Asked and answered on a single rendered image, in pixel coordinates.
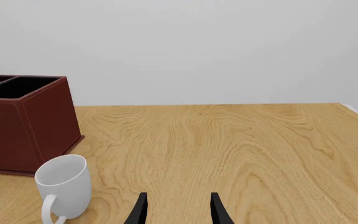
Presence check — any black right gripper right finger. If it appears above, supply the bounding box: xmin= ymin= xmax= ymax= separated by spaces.
xmin=210 ymin=192 xmax=235 ymax=224

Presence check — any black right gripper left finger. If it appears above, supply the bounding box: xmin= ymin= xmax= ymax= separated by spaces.
xmin=123 ymin=192 xmax=148 ymax=224

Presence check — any red-brown desk caddy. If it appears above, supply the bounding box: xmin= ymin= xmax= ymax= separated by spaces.
xmin=0 ymin=74 xmax=86 ymax=177

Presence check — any white mug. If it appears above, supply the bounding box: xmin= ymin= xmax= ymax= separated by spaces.
xmin=34 ymin=154 xmax=93 ymax=224

